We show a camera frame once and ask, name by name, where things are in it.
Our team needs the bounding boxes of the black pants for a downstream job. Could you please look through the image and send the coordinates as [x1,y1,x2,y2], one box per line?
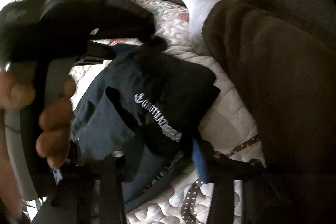
[70,44,219,212]

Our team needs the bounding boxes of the person's left hand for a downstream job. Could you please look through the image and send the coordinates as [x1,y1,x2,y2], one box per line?
[0,70,77,219]

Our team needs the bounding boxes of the quilted heart pattern bedspread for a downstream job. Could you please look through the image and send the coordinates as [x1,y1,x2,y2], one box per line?
[26,0,266,224]

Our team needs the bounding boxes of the grey sock foot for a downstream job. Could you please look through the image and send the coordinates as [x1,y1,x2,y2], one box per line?
[182,0,221,56]

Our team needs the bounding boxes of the brown trouser leg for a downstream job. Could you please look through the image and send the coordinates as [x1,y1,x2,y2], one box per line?
[202,0,335,223]

